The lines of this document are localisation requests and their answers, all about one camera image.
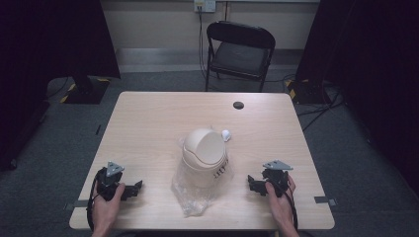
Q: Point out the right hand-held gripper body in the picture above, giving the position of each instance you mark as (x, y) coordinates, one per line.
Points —
(277, 177)

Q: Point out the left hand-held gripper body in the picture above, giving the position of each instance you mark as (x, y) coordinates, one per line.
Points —
(110, 181)

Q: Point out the person's left hand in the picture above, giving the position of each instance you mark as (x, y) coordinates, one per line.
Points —
(106, 209)

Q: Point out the person's right hand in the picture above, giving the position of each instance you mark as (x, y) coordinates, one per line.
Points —
(280, 206)

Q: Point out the white crumpled paper ball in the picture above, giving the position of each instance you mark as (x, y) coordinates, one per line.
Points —
(226, 135)

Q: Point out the beige swing-lid trash bin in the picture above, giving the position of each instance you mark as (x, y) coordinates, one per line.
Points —
(205, 157)

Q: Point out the clear plastic bag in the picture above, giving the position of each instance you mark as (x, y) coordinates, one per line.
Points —
(194, 199)

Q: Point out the black stand base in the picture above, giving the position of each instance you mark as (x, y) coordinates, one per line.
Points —
(86, 90)
(304, 92)

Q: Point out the black folding chair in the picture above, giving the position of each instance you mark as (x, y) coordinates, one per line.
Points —
(238, 56)

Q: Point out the dark curtain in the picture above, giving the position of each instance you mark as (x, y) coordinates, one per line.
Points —
(39, 75)
(365, 72)

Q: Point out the grey table edge bracket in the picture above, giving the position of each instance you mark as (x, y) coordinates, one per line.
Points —
(76, 204)
(325, 200)

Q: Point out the white wall socket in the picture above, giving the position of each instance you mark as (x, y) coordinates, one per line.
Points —
(204, 5)

